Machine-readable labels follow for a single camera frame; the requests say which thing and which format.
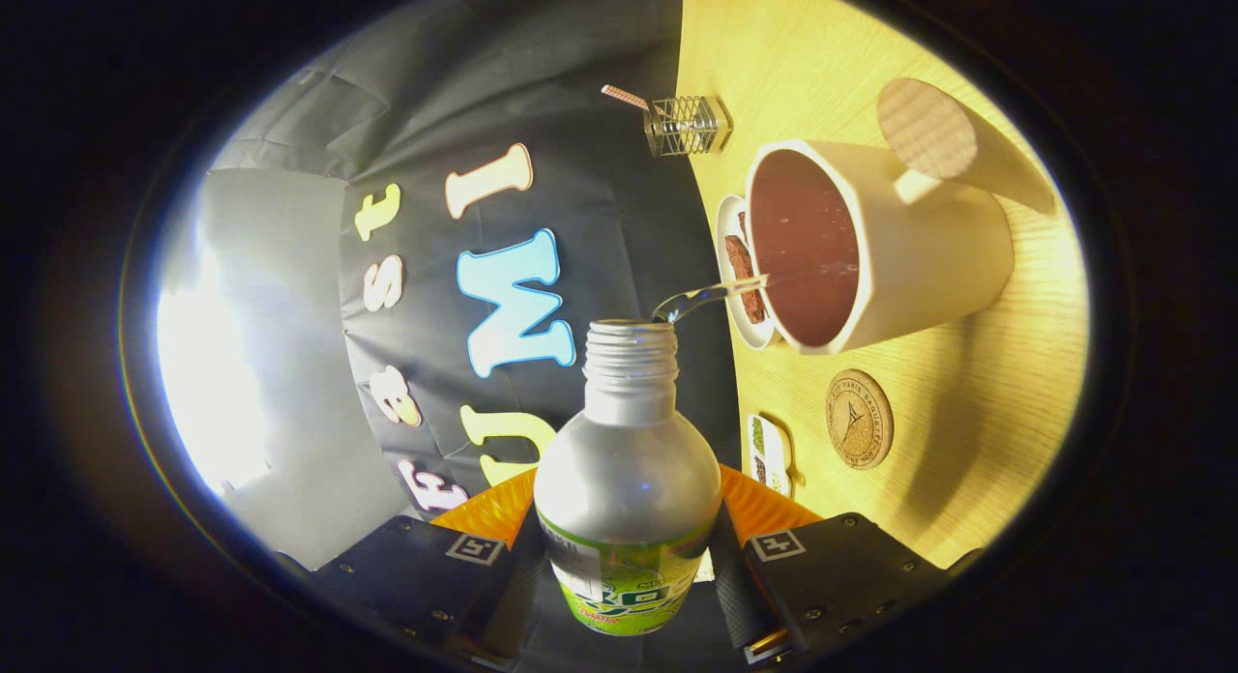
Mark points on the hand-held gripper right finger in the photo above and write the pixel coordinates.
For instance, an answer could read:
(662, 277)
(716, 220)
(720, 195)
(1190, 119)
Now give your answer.
(841, 576)

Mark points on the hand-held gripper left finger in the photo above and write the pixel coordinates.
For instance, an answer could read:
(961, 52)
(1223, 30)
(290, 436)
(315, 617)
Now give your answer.
(406, 576)

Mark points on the round cork coaster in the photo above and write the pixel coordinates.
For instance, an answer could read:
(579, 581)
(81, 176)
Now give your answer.
(859, 420)

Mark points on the silver juice bottle green label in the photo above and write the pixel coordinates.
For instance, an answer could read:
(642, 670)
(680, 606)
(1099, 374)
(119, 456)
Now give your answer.
(629, 489)

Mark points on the clear juice stream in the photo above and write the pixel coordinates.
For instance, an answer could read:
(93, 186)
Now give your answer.
(706, 293)

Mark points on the white divided dish with beans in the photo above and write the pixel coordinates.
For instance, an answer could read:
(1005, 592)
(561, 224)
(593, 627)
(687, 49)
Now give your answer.
(777, 453)

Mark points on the light wooden table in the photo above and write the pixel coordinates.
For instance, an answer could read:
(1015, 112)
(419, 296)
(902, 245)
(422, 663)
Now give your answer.
(967, 383)

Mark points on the white round plate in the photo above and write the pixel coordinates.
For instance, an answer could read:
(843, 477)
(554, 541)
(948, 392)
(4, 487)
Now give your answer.
(730, 286)

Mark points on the brown meat slice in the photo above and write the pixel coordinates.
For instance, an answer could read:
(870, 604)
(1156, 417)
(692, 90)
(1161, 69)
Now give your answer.
(743, 267)
(743, 223)

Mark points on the striped paper straw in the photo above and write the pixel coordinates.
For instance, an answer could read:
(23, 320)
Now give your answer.
(624, 97)

